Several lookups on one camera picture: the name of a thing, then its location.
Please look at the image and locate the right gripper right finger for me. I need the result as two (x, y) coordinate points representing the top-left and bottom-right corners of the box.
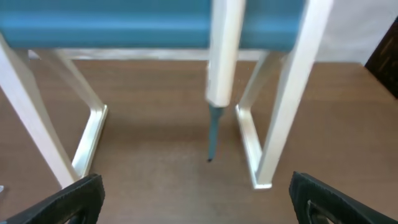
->
(288, 170), (398, 224)

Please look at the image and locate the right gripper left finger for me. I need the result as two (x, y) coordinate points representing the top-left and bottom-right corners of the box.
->
(0, 173), (106, 224)

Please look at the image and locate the white and blue stand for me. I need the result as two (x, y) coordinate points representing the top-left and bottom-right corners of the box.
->
(0, 0), (335, 190)

